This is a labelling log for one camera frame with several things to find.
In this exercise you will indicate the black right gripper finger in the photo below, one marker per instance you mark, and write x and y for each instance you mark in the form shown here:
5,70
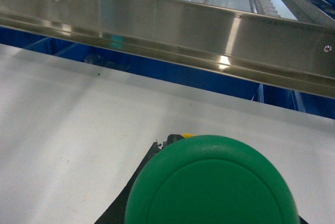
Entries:
115,213

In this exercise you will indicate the green push button switch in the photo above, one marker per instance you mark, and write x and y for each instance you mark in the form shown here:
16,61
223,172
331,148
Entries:
210,179

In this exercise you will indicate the stainless steel roller shelf rack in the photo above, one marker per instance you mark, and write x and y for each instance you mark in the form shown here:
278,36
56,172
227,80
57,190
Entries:
264,49

